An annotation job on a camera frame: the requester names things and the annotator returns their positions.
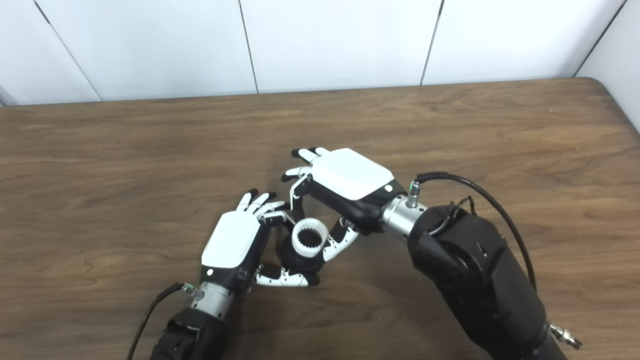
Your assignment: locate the round black part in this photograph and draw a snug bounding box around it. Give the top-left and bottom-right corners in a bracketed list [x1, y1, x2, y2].
[277, 232, 331, 275]

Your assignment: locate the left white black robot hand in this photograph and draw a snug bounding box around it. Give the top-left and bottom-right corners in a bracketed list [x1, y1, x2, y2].
[200, 188, 321, 296]

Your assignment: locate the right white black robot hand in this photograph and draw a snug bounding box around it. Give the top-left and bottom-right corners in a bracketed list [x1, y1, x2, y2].
[281, 146, 408, 263]

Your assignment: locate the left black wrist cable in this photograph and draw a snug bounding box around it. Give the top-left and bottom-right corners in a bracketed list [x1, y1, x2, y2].
[126, 281, 196, 360]

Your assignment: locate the white ring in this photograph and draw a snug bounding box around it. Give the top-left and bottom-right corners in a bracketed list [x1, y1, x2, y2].
[291, 219, 330, 258]

